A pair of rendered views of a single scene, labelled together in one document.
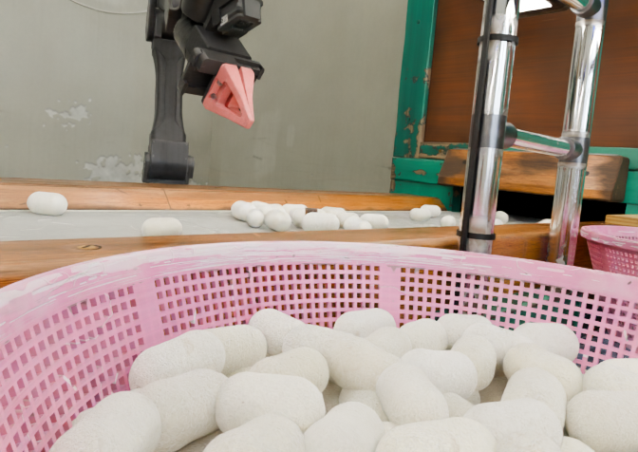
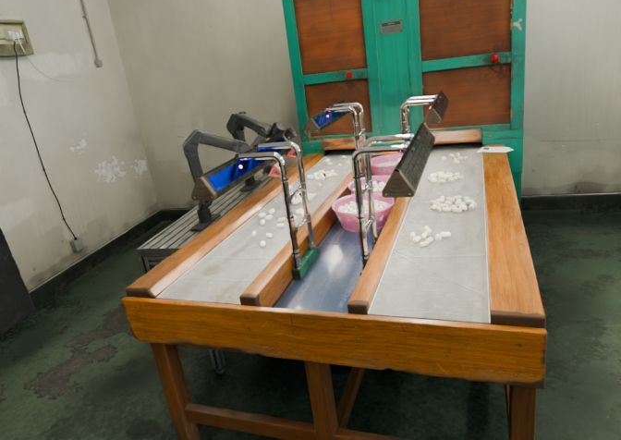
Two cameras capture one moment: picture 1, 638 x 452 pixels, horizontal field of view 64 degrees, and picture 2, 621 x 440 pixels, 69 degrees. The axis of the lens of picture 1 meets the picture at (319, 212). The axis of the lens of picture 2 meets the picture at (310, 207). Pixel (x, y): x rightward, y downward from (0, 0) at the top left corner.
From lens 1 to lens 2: 2.07 m
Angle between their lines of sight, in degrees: 28
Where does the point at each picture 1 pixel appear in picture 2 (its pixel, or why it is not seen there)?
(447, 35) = (310, 103)
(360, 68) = (234, 83)
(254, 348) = not seen: hidden behind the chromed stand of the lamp
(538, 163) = (347, 140)
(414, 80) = (303, 118)
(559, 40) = not seen: hidden behind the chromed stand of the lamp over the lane
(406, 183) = (308, 150)
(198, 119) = (131, 122)
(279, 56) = (178, 79)
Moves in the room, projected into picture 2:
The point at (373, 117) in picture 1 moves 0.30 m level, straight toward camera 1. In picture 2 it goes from (249, 106) to (258, 108)
